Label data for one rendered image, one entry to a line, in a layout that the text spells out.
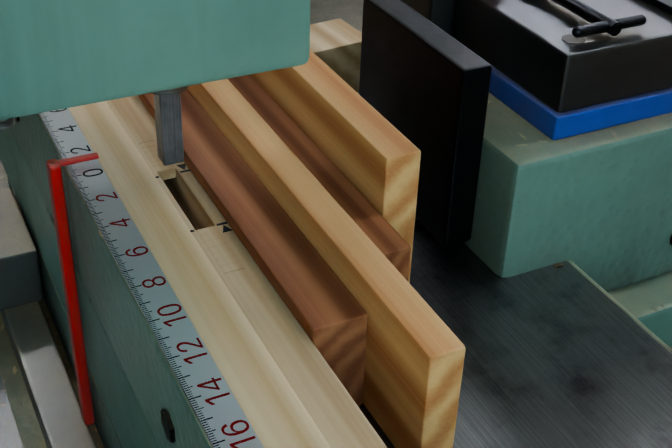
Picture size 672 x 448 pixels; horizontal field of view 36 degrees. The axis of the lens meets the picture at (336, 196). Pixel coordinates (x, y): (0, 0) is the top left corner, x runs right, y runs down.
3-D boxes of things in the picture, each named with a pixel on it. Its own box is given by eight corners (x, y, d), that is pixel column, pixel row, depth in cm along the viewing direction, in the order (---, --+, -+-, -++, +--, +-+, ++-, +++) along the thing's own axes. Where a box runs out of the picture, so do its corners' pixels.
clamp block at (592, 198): (718, 265, 52) (763, 109, 48) (498, 336, 47) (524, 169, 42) (545, 135, 63) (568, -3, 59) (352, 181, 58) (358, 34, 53)
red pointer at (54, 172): (128, 414, 50) (100, 157, 42) (85, 427, 49) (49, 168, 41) (123, 403, 50) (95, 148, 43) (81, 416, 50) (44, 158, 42)
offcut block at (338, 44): (275, 82, 62) (275, 31, 60) (338, 67, 64) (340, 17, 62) (305, 106, 59) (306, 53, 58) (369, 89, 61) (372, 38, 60)
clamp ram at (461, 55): (575, 212, 50) (607, 41, 45) (444, 249, 47) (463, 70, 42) (474, 129, 56) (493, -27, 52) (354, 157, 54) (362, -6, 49)
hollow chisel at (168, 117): (184, 162, 44) (178, 55, 41) (164, 166, 44) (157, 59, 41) (177, 152, 45) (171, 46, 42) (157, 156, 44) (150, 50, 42)
